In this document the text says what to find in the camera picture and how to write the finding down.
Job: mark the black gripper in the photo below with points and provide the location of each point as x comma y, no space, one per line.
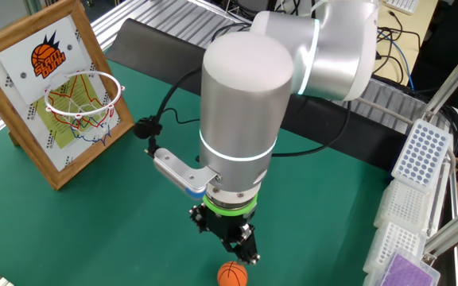
225,224

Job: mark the orange mini basketball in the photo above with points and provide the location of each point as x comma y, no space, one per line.
232,275

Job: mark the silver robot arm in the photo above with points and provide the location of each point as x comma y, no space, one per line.
241,111

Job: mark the wooden-framed mini basketball hoop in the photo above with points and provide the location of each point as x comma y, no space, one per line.
90,155

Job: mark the green table mat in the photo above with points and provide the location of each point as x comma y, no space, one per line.
94,230

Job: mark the clear pipette tip box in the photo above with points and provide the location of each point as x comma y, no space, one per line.
404,202
392,246

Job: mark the white hoop with net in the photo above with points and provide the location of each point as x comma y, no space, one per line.
113,85

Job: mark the purple pipette tip box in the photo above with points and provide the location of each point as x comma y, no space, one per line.
406,274

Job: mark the white tip rack bluish holes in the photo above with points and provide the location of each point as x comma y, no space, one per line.
421,153

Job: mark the white backboard plate with logo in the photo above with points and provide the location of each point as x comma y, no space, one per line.
18,55

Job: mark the beige wooden desk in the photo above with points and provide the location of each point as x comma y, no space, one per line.
424,28

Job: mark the white keyboard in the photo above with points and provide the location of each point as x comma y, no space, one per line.
402,5

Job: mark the black office chair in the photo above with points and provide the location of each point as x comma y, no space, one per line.
451,47

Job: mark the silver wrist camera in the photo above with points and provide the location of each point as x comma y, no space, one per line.
177,172

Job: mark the aluminium frame profile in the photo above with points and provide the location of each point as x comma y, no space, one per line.
455,228
455,75

